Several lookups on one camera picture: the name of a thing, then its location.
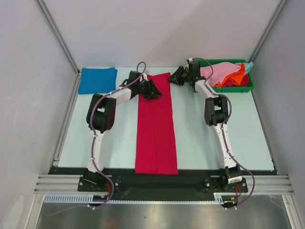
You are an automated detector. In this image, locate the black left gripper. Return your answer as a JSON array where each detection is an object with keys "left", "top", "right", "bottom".
[{"left": 136, "top": 79, "right": 163, "bottom": 101}]

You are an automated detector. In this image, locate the magenta t shirt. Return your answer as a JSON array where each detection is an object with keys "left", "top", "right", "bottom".
[{"left": 135, "top": 73, "right": 178, "bottom": 175}]

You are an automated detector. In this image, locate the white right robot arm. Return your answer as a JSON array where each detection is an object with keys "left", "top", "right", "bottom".
[{"left": 168, "top": 58, "right": 243, "bottom": 191}]

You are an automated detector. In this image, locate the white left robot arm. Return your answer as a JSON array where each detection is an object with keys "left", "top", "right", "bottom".
[{"left": 78, "top": 71, "right": 163, "bottom": 192}]

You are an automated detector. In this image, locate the orange t shirt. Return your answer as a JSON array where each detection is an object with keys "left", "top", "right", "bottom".
[{"left": 214, "top": 62, "right": 249, "bottom": 88}]

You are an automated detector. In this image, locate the folded blue t shirt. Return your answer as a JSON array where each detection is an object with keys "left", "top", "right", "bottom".
[{"left": 78, "top": 67, "right": 118, "bottom": 94}]

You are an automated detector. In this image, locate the dark red t shirt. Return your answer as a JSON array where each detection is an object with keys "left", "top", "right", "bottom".
[{"left": 222, "top": 74, "right": 250, "bottom": 87}]

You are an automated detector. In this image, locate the green plastic bin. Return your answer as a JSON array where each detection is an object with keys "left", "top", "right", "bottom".
[{"left": 194, "top": 58, "right": 254, "bottom": 93}]

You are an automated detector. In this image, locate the light blue t shirt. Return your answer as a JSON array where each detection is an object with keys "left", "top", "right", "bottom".
[{"left": 235, "top": 62, "right": 254, "bottom": 74}]

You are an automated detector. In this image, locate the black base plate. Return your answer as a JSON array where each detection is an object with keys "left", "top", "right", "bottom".
[{"left": 48, "top": 167, "right": 276, "bottom": 202}]

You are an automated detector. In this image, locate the slotted cable duct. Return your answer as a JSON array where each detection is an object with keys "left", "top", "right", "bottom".
[{"left": 44, "top": 192, "right": 239, "bottom": 205}]

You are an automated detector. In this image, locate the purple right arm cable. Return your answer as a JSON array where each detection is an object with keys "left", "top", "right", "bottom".
[{"left": 188, "top": 57, "right": 257, "bottom": 210}]

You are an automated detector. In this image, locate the right aluminium frame post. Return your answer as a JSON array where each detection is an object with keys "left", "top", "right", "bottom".
[{"left": 248, "top": 0, "right": 289, "bottom": 62}]

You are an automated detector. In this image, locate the aluminium frame post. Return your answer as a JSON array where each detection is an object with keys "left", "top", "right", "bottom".
[
  {"left": 248, "top": 0, "right": 289, "bottom": 62},
  {"left": 35, "top": 0, "right": 80, "bottom": 75}
]

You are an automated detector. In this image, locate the aluminium front rail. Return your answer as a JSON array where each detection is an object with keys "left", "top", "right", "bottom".
[{"left": 34, "top": 175, "right": 294, "bottom": 195}]

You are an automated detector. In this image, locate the left aluminium frame post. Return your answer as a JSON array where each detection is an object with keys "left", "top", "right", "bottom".
[{"left": 35, "top": 0, "right": 80, "bottom": 75}]

